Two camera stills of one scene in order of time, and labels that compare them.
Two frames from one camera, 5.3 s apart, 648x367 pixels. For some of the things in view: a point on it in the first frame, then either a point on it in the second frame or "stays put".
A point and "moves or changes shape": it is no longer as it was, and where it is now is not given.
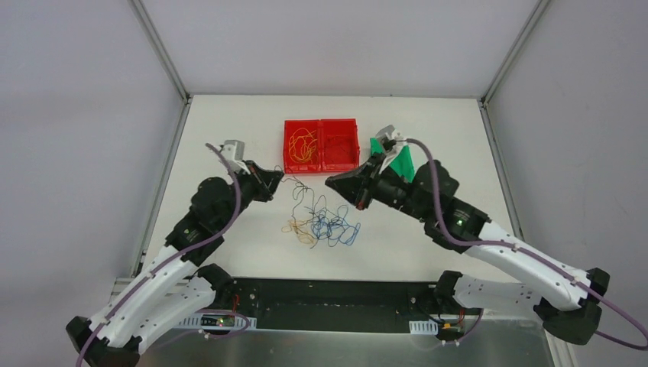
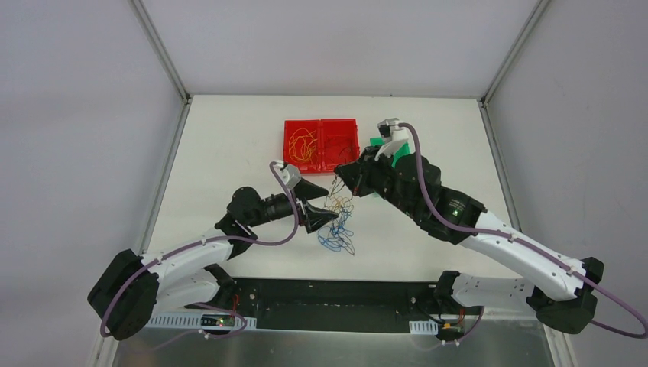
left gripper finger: [266, 185] -> [315, 217]
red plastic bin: [321, 146] stays put
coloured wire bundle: [313, 222] moves or changes shape
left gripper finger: [257, 179] -> [308, 189]
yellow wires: [302, 145] stays put
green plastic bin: [403, 162] stays put
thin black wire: [337, 142] -> [345, 161]
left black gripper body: [254, 181] -> [302, 205]
